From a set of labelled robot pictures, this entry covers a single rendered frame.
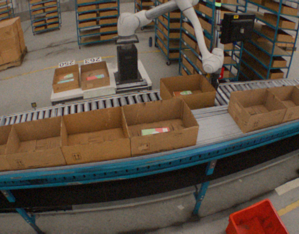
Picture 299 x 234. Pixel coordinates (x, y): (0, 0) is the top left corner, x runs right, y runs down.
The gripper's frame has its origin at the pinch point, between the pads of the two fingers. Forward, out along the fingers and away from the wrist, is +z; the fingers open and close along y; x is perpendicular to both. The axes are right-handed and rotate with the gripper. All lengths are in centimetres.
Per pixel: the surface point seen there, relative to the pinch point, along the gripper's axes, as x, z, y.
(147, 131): 67, -10, -45
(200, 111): 24.3, -3.5, -26.4
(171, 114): 48, -7, -29
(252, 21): -52, -62, 25
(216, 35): -13, -44, 27
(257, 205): -19, 58, -89
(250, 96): -19.9, -13.1, -29.1
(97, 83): 93, 6, 48
